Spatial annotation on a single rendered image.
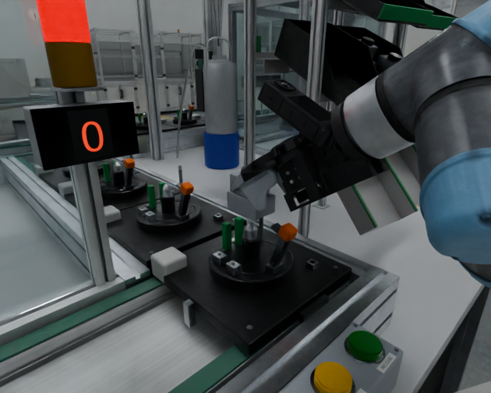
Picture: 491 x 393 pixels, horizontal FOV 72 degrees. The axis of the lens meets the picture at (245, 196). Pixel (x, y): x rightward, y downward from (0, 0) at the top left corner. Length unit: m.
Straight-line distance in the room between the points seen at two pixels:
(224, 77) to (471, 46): 1.17
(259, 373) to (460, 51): 0.36
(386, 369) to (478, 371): 1.55
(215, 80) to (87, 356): 1.11
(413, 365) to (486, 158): 0.43
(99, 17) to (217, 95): 9.96
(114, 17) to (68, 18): 10.93
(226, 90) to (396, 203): 0.88
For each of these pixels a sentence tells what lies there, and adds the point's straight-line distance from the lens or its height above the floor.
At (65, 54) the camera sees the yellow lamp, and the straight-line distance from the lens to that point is 0.46.
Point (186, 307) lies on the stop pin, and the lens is 0.51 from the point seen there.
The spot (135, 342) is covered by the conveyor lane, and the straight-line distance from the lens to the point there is 0.55.
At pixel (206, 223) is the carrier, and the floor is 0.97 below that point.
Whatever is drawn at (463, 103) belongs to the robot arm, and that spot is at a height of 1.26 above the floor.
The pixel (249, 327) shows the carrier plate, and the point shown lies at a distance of 0.46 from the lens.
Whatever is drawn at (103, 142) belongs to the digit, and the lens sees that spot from 0.47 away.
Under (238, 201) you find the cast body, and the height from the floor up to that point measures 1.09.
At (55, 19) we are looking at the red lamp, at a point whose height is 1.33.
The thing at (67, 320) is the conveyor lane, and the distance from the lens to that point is 0.57.
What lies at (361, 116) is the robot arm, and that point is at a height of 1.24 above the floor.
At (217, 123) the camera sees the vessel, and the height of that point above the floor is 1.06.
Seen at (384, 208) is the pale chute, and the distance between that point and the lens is 0.74.
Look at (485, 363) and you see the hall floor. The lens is 2.05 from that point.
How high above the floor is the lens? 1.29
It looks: 21 degrees down
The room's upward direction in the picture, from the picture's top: straight up
